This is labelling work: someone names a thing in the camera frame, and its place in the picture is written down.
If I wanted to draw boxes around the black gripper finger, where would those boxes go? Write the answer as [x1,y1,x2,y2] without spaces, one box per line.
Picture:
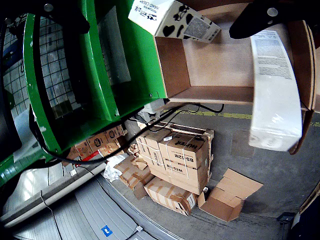
[228,0,320,40]
[0,0,91,35]

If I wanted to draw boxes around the tall white product box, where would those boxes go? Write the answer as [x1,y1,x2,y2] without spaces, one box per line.
[248,29,304,153]

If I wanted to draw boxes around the cow print carton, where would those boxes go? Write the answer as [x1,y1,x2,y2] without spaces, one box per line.
[127,0,222,45]

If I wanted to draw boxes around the open brown cardboard box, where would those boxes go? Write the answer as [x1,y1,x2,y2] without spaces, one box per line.
[154,2,318,156]

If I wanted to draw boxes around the red print cardboard boxes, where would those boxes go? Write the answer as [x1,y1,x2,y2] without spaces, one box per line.
[61,124,127,167]

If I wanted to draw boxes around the printed cardboard boxes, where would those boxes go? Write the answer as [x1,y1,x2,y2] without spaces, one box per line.
[113,121,216,217]

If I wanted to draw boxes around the empty open cardboard box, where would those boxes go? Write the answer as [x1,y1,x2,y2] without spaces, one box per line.
[197,167,265,223]

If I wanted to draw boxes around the green metal shelf unit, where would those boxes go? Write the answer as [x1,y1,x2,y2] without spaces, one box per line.
[0,0,169,187]

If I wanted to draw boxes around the white crumpled plastic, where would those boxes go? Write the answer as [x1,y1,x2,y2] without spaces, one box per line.
[103,152,130,183]

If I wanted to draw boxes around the small black floor device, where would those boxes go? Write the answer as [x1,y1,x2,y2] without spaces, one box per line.
[276,211,296,225]

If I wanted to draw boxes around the blue floor sticker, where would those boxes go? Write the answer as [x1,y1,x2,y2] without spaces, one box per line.
[100,224,114,238]

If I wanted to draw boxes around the wire grid panel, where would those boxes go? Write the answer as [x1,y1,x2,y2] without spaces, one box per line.
[2,14,85,118]

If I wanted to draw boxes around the black cable over boxes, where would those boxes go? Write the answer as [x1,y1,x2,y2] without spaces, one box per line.
[28,14,225,166]

